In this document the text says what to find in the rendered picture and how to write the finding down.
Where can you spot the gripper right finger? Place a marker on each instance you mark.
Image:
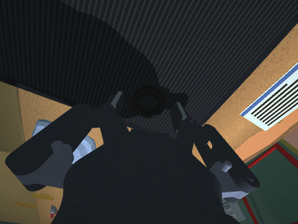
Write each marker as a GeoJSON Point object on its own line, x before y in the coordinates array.
{"type": "Point", "coordinates": [228, 153]}

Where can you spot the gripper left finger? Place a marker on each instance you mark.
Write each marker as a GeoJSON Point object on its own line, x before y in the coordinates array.
{"type": "Point", "coordinates": [46, 139]}

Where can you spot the silver ribbed knob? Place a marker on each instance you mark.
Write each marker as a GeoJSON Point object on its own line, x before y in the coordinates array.
{"type": "Point", "coordinates": [84, 149]}

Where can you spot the small grey box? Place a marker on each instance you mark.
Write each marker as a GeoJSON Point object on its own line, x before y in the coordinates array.
{"type": "Point", "coordinates": [231, 209]}

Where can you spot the yellow flat disc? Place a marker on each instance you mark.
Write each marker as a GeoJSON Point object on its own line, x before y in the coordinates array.
{"type": "Point", "coordinates": [43, 196]}
{"type": "Point", "coordinates": [25, 204]}

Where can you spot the black ribbed mat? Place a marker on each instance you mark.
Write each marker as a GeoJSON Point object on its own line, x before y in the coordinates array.
{"type": "Point", "coordinates": [209, 46]}

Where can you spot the small grey red switch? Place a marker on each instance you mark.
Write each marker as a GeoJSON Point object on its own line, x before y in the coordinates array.
{"type": "Point", "coordinates": [53, 211]}

